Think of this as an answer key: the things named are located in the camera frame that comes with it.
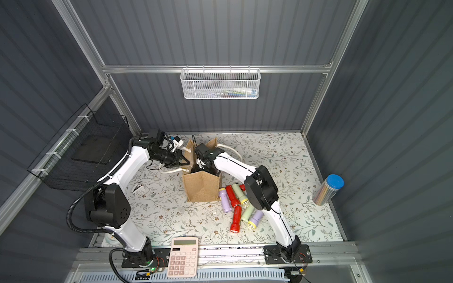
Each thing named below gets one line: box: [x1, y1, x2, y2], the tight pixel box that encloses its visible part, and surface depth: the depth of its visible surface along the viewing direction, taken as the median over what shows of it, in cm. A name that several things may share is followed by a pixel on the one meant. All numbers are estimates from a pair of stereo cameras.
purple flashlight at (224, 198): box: [218, 187, 232, 213], surface depth 89 cm
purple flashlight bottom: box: [247, 209, 264, 230], surface depth 82 cm
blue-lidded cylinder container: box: [312, 173, 346, 206], surface depth 78 cm
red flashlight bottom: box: [230, 205, 242, 234], surface depth 84 cm
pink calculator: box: [166, 236, 199, 278], surface depth 74 cm
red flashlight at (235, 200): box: [225, 185, 242, 209], surface depth 90 cm
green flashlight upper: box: [231, 182, 249, 206], surface depth 91 cm
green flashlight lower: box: [241, 203, 255, 222], surface depth 85 cm
